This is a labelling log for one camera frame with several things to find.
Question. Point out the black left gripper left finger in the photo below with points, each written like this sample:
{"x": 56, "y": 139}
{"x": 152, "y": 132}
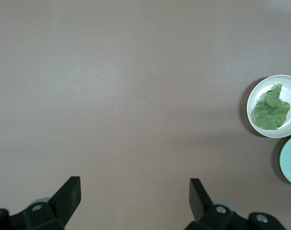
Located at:
{"x": 65, "y": 201}

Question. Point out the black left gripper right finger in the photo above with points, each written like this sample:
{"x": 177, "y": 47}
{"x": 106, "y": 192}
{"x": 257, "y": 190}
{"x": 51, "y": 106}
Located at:
{"x": 199, "y": 198}

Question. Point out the green lettuce leaf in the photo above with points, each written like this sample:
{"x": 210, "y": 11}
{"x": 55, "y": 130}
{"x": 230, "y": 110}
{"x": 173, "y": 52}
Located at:
{"x": 271, "y": 112}

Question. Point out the beige round plate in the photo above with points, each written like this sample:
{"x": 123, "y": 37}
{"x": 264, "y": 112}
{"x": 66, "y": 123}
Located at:
{"x": 255, "y": 95}

